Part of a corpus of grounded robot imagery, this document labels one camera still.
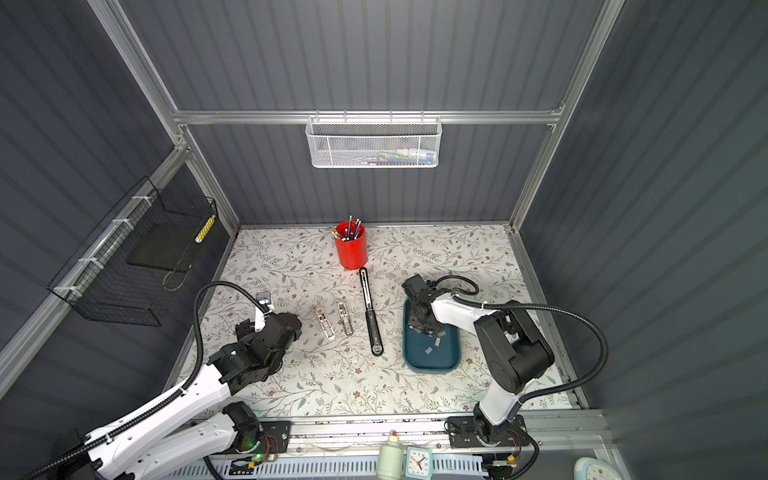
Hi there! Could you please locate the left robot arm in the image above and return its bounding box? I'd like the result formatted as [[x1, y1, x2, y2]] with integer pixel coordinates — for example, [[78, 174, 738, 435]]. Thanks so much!
[[88, 313, 302, 479]]

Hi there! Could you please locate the small teal clock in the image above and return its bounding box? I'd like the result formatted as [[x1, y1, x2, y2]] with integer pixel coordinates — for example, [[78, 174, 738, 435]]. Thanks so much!
[[404, 446, 433, 480]]

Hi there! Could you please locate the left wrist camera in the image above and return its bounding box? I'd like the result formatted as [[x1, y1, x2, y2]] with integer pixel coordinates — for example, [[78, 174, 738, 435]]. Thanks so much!
[[253, 291, 273, 332]]

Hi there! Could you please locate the yellow marker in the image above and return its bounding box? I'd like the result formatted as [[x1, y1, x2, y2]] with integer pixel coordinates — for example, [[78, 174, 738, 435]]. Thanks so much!
[[194, 214, 216, 244]]

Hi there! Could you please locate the pale round object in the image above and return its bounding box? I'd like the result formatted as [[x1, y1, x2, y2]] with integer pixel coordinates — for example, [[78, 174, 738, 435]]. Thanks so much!
[[573, 457, 623, 480]]

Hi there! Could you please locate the white glue bottle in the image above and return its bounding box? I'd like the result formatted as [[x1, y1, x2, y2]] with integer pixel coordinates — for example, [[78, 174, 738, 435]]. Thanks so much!
[[376, 431, 404, 480]]

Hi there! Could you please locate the black notebook in basket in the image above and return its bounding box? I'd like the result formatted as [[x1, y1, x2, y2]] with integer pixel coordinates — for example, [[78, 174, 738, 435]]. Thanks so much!
[[127, 224, 202, 273]]

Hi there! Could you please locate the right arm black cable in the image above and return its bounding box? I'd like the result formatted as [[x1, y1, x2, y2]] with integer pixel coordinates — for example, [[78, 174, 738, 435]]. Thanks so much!
[[428, 274, 610, 404]]

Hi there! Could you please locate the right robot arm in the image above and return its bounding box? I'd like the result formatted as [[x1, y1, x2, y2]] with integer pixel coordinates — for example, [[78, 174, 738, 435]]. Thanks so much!
[[402, 275, 554, 438]]

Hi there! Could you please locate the black wire basket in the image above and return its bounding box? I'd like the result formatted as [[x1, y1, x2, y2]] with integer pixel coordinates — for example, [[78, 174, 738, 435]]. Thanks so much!
[[48, 182, 218, 327]]

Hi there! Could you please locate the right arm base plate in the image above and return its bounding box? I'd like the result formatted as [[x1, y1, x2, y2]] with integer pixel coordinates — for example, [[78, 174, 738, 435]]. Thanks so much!
[[444, 415, 530, 449]]

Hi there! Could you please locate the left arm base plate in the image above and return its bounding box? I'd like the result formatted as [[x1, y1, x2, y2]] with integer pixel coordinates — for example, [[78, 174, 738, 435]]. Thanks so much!
[[216, 421, 293, 456]]

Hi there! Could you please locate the red pencil cup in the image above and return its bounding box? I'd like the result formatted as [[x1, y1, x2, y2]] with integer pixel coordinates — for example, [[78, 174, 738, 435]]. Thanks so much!
[[331, 219, 368, 270]]

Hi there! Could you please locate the white wire mesh basket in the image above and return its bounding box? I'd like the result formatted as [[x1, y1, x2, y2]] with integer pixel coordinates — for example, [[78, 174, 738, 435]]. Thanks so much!
[[305, 118, 443, 169]]

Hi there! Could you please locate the teal plastic tray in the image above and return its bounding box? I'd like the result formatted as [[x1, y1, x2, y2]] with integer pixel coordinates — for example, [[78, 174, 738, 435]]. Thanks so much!
[[403, 300, 461, 374]]

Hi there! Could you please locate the black stapler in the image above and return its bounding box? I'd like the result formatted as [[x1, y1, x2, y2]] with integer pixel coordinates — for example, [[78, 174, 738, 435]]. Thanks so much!
[[358, 267, 384, 357]]

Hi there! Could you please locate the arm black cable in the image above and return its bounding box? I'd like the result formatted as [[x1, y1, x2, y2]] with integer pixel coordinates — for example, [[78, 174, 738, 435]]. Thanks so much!
[[20, 280, 268, 480], [428, 274, 610, 404]]

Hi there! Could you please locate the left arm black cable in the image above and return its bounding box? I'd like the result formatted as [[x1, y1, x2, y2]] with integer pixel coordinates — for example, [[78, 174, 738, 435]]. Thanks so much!
[[20, 280, 268, 480]]

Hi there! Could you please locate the pink eraser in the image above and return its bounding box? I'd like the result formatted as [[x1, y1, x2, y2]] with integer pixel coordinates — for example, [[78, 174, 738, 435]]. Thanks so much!
[[316, 308, 336, 341]]

